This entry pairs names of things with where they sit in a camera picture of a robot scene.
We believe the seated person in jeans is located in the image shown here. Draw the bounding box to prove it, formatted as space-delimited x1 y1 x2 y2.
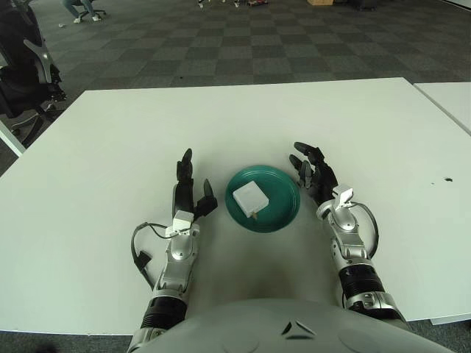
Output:
61 0 102 24

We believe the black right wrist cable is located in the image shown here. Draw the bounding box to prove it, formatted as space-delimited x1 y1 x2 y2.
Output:
351 201 380 260

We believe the black office chair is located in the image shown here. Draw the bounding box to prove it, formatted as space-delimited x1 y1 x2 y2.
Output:
0 0 68 148

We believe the green plate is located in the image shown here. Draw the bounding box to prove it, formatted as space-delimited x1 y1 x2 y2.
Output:
224 165 301 233

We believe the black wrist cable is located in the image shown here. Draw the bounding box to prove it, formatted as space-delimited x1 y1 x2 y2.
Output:
130 222 176 291
351 201 380 260

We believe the white charger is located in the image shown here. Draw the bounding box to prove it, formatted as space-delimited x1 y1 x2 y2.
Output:
232 179 270 218

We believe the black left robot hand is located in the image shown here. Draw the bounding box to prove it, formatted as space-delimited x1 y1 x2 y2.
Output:
171 148 219 225

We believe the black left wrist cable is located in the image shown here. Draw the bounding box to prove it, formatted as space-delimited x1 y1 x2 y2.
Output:
130 222 176 291

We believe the distant office chair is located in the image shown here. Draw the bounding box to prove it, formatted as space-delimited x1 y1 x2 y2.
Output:
79 0 107 19

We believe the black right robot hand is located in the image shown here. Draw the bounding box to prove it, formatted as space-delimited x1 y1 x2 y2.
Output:
288 141 339 207

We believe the grey robot torso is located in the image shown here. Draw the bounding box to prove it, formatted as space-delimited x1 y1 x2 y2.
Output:
127 298 457 353

